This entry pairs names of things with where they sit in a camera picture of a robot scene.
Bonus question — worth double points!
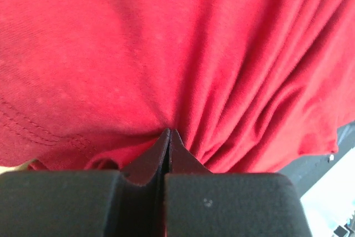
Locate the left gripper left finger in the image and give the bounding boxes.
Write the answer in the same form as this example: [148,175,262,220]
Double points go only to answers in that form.
[1,129,170,236]

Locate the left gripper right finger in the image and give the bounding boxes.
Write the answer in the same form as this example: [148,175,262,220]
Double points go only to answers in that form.
[164,130,311,236]

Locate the red t-shirt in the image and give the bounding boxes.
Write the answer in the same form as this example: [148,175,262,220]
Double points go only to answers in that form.
[1,0,354,173]

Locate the aluminium frame rail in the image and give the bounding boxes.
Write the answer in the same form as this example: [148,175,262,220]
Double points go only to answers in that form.
[301,149,354,237]

